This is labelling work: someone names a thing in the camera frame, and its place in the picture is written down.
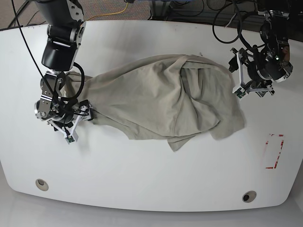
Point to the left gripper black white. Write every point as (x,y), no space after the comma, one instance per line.
(257,84)

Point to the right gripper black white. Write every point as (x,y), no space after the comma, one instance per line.
(68,123)

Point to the beige grey t-shirt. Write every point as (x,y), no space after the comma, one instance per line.
(166,97)

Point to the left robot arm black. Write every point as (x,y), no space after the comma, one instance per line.
(260,66)

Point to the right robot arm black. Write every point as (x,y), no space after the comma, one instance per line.
(65,30)

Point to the red tape rectangle marking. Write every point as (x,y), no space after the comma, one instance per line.
(272,151)

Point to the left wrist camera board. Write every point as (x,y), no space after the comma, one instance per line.
(239,91)

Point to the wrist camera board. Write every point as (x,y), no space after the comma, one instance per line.
(239,91)
(71,138)

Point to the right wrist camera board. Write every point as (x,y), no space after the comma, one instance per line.
(71,138)

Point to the left table cable grommet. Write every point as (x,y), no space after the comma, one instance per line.
(42,185)

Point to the table cable grommet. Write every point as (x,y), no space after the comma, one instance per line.
(249,196)
(42,185)

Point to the right table cable grommet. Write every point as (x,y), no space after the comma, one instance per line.
(249,196)

